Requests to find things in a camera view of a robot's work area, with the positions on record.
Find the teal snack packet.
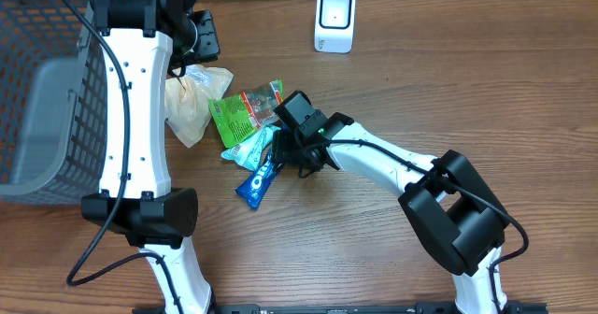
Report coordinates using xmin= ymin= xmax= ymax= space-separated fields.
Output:
xmin=221 ymin=125 xmax=279 ymax=171

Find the beige snack bag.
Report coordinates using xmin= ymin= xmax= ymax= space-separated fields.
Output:
xmin=164 ymin=64 xmax=234 ymax=148

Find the blue oreo packet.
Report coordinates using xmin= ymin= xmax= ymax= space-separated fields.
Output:
xmin=235 ymin=150 xmax=283 ymax=210

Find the green candy bag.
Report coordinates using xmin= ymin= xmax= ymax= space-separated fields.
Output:
xmin=208 ymin=79 xmax=284 ymax=149

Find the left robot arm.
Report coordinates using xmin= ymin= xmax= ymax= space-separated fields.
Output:
xmin=81 ymin=0 xmax=220 ymax=313

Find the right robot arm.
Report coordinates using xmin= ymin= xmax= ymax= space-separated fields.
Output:
xmin=275 ymin=111 xmax=510 ymax=313

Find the white barcode scanner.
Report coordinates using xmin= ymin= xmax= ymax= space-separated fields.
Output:
xmin=314 ymin=0 xmax=356 ymax=53

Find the grey plastic shopping basket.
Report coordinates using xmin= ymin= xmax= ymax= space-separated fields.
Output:
xmin=1 ymin=0 xmax=107 ymax=205

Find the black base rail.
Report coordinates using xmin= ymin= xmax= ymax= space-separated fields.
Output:
xmin=131 ymin=301 xmax=548 ymax=314

